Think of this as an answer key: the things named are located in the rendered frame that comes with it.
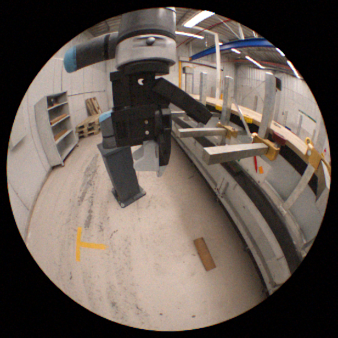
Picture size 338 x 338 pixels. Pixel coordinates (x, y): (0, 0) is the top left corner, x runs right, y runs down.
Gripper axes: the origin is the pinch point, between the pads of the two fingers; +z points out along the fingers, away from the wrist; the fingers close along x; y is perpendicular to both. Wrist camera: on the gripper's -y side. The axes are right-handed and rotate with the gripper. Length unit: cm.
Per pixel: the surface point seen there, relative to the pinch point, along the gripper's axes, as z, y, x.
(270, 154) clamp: -1.4, -38.2, 4.3
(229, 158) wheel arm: -1.5, -16.5, 2.0
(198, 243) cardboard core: 75, -25, 4
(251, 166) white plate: 8.8, -38.4, -2.0
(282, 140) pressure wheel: -7.2, -48.7, 4.1
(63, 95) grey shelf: -61, 174, -259
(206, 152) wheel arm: -3.1, -10.1, 0.5
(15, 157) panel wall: -6, 218, -89
